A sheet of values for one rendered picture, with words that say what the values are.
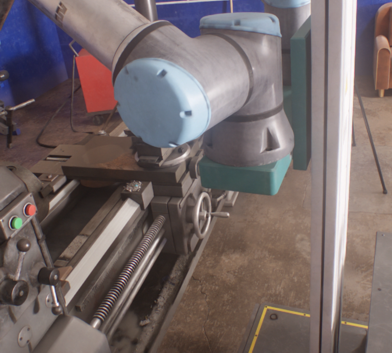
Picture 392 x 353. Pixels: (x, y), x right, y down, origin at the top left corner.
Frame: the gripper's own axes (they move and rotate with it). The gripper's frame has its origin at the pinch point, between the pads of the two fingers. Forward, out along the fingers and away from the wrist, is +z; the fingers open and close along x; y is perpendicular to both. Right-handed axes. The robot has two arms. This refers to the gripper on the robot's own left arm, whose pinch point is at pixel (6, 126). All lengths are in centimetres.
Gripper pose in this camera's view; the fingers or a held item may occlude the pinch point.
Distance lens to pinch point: 145.0
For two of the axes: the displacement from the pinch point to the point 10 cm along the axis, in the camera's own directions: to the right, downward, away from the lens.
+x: 4.6, -3.8, 8.0
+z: 8.5, 4.4, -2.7
